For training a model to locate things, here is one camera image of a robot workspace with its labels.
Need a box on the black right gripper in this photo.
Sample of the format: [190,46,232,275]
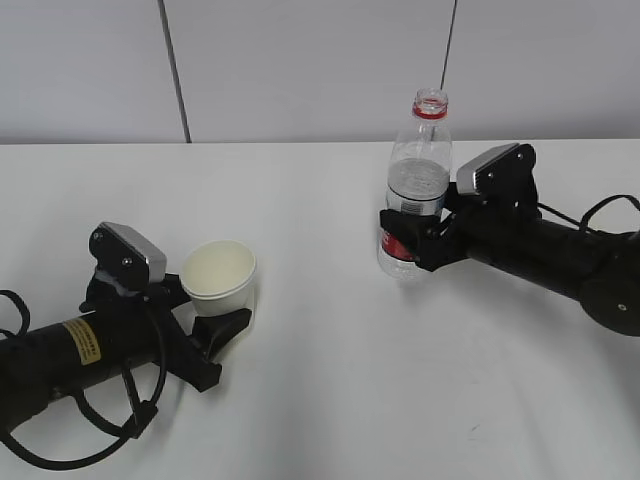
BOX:
[379,182,541,272]

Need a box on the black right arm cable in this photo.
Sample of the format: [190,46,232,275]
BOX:
[537,193,640,234]

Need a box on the white paper cup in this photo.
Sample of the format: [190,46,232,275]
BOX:
[179,240,257,317]

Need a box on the clear water bottle red label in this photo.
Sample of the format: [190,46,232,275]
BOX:
[377,87,454,283]

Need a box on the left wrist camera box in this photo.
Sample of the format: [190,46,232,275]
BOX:
[89,221,167,296]

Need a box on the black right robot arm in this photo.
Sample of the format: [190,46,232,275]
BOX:
[379,185,639,337]

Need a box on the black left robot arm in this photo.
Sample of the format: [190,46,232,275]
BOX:
[1,274,252,432]

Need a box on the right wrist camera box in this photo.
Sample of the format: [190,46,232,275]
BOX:
[456,143,538,216]

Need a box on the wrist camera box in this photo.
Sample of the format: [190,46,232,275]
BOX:
[456,143,538,216]
[89,221,167,296]

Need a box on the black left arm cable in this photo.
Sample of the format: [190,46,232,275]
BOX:
[0,289,169,470]

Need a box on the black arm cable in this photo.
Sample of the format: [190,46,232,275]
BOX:
[0,289,169,470]
[537,193,640,234]

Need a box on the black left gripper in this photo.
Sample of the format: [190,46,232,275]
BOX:
[80,273,252,392]

